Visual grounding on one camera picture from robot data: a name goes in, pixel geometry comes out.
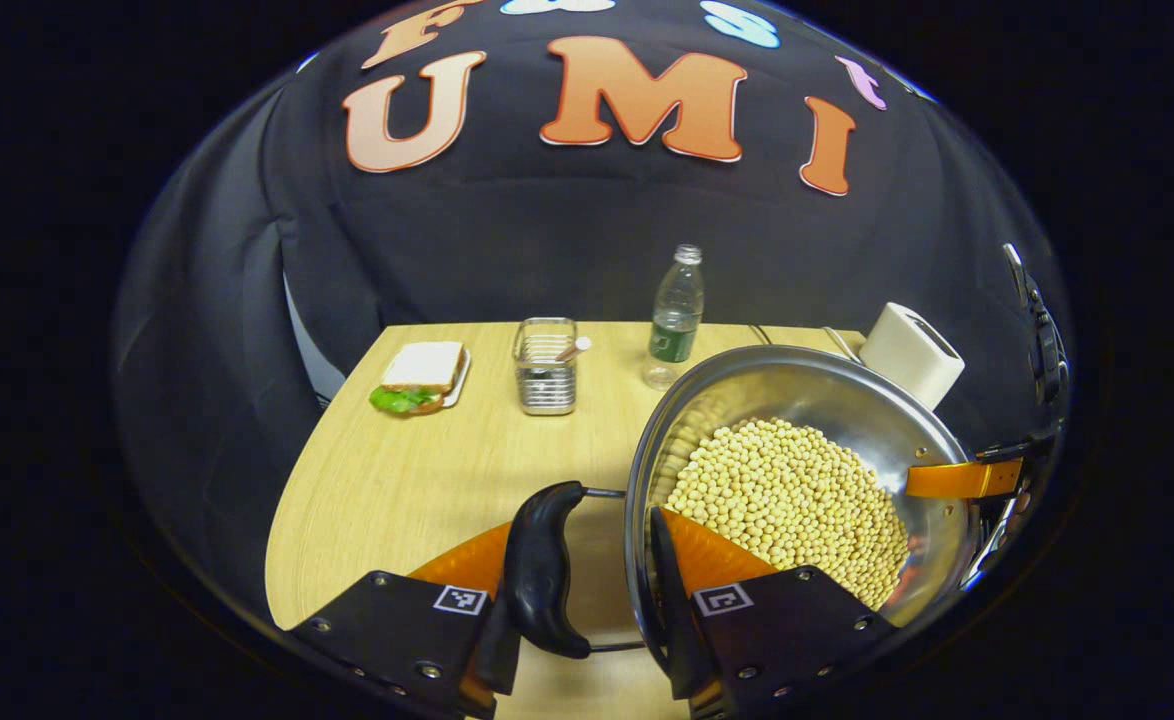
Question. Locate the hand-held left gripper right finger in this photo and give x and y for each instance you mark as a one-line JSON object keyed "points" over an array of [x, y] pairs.
{"points": [[669, 600]]}

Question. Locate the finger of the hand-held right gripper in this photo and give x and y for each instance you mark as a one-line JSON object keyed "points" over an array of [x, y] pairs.
{"points": [[957, 480]]}

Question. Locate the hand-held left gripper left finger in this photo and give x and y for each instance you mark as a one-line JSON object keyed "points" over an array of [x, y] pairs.
{"points": [[499, 650]]}

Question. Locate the pile of soybeans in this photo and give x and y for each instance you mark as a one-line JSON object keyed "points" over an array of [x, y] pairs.
{"points": [[787, 500]]}

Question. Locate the stainless steel pot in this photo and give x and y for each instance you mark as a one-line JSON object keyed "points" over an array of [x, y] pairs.
{"points": [[807, 385]]}

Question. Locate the white toaster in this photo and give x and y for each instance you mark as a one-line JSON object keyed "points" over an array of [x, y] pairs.
{"points": [[912, 355]]}

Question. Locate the white sandwich plate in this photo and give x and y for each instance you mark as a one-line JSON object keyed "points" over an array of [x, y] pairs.
{"points": [[457, 385]]}

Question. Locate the clear plastic water bottle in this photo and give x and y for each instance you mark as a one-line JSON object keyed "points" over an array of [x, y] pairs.
{"points": [[675, 320]]}

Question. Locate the sandwich with lettuce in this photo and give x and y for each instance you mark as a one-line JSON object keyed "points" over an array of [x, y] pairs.
{"points": [[422, 370]]}

